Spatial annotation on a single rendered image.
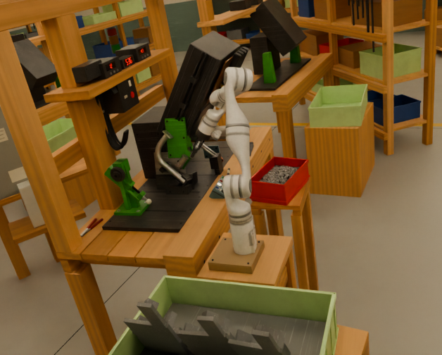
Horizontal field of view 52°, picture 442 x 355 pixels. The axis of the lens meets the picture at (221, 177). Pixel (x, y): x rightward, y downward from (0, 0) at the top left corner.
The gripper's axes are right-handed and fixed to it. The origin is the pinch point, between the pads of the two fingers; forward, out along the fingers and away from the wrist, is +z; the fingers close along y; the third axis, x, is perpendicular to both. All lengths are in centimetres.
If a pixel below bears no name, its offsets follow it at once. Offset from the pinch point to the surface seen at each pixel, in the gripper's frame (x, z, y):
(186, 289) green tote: 22, 12, 74
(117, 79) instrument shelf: -49, -13, -6
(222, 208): 24.5, 11.1, 14.4
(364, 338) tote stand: 78, -13, 85
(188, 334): 25, -3, 108
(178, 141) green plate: -10.1, 4.0, -12.9
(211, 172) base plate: 13.0, 18.0, -27.6
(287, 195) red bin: 51, -3, -4
